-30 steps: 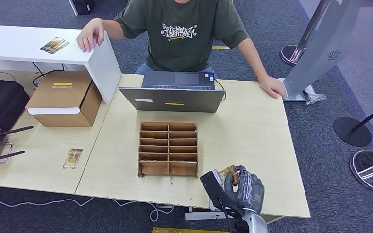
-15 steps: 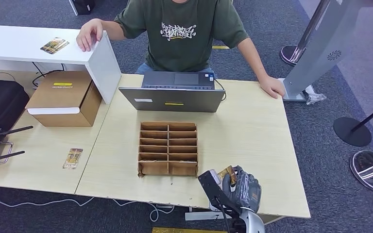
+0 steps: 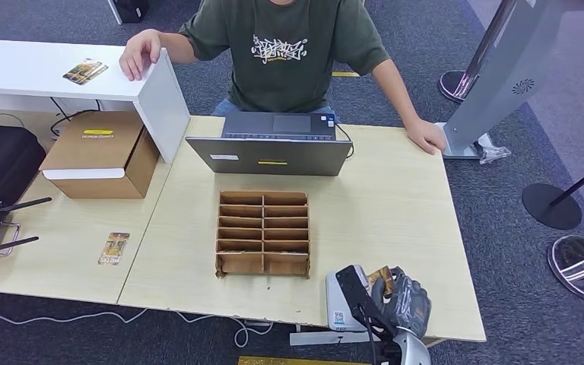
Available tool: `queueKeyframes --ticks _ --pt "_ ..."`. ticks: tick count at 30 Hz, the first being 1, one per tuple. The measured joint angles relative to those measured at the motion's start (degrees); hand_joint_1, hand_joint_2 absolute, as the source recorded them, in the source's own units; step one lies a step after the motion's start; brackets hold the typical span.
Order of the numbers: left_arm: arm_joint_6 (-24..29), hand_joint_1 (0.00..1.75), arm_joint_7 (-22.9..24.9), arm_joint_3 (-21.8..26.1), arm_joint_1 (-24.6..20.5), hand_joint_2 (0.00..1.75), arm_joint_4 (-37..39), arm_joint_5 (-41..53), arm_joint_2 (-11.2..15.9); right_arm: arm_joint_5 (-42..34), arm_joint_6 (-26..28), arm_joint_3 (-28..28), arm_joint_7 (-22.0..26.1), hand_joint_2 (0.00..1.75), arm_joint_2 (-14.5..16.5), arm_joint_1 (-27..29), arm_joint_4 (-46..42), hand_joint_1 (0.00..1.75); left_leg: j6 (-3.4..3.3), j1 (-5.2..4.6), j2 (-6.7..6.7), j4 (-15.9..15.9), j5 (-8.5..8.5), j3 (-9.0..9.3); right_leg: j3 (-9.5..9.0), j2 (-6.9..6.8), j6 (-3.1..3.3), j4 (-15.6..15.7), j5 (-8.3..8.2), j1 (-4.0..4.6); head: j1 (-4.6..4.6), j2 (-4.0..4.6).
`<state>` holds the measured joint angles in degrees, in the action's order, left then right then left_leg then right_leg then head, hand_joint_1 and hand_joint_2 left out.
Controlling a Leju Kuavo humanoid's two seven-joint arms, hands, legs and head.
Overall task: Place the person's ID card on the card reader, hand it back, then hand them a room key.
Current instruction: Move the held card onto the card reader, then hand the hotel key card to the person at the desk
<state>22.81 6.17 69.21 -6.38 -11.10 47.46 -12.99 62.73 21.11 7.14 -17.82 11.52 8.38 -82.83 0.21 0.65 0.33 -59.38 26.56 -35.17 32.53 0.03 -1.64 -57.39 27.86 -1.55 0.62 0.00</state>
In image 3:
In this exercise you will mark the person's left hand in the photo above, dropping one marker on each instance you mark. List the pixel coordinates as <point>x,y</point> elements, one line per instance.
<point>425,136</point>

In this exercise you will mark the gold hotel key card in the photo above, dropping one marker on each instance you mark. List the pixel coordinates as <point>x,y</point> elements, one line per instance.
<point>114,249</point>

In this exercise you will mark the black stanchion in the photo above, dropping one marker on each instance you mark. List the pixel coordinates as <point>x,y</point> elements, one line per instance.
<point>551,206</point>

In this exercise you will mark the brown cardboard box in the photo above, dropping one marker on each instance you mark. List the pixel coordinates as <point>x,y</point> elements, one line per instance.
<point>95,146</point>

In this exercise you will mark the white shelf riser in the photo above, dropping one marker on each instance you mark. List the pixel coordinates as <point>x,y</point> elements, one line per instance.
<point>20,70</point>

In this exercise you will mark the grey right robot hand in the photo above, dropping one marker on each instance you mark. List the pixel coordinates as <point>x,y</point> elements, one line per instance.
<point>410,307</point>

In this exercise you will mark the grey laptop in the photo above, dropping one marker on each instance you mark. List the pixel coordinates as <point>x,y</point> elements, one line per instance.
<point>272,156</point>

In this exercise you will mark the person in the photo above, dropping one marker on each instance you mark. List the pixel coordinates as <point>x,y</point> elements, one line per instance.
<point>282,75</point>

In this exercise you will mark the white card reader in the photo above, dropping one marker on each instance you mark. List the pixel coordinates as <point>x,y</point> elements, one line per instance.
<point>335,302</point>

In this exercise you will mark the cardboard slot organizer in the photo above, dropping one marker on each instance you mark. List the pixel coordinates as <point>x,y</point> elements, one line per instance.
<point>263,234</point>

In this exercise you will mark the gold strip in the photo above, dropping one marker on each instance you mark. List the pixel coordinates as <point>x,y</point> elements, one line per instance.
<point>282,361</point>

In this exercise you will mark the black box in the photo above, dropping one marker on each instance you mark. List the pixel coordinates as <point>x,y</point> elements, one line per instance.
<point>131,9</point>

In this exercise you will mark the gold patterned ID card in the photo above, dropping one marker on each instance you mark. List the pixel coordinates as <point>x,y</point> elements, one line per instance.
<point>380,277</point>

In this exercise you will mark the chrome stanchion pole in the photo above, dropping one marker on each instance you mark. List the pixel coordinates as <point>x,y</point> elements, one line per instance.
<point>455,83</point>

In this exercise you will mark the person's right hand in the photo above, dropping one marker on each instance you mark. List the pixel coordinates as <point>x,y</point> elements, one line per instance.
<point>138,53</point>

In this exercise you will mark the silver kiosk stand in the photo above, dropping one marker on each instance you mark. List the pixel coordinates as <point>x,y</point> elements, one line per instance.
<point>513,75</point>

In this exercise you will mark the person's left forearm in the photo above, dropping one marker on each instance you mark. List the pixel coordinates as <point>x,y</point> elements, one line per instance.
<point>398,90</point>

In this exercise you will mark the chrome stanchion base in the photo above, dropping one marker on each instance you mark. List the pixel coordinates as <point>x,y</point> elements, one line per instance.
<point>579,267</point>

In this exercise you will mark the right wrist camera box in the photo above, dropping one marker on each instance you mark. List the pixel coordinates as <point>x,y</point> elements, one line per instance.
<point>355,287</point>

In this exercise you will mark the yellow floor tape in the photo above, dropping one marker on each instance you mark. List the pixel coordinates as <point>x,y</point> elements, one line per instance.
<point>346,74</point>

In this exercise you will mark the black carrying case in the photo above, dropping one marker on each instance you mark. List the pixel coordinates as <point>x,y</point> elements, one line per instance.
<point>0,161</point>

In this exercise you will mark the stack of gold cards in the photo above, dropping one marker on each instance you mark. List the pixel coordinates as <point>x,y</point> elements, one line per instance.
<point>85,72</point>

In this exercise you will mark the clear plastic bag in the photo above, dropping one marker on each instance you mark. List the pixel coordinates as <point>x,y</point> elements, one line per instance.
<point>493,152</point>

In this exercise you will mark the white table foot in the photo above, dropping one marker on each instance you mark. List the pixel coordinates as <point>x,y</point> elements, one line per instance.
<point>312,338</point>

